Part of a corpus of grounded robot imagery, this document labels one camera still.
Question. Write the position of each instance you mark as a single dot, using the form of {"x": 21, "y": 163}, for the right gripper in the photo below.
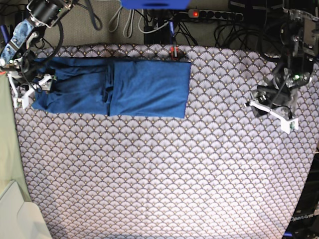
{"x": 22, "y": 71}

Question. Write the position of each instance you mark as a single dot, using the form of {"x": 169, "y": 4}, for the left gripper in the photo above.
{"x": 274, "y": 98}

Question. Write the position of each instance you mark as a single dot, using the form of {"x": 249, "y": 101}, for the blue T-shirt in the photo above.
{"x": 117, "y": 86}

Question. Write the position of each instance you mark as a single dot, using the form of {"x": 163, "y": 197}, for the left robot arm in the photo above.
{"x": 299, "y": 34}

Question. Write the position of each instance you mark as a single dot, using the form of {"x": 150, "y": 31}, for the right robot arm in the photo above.
{"x": 16, "y": 58}

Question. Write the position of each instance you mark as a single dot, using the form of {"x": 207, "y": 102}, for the fan-patterned tablecloth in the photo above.
{"x": 219, "y": 173}

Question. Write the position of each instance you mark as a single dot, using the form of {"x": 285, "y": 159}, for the green cloth at table side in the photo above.
{"x": 10, "y": 158}

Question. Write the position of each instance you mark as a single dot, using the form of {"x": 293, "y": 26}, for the red table clamp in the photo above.
{"x": 176, "y": 53}

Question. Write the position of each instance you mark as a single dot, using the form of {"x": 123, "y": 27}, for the blue box top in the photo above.
{"x": 155, "y": 4}

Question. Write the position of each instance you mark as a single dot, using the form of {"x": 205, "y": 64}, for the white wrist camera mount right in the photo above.
{"x": 22, "y": 91}

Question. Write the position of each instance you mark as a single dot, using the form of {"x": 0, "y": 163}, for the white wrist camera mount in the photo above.
{"x": 288, "y": 121}
{"x": 22, "y": 91}

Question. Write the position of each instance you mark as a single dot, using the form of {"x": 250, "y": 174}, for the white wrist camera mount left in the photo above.
{"x": 288, "y": 121}

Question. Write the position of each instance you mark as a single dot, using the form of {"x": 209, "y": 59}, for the black power strip red switch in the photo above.
{"x": 215, "y": 15}

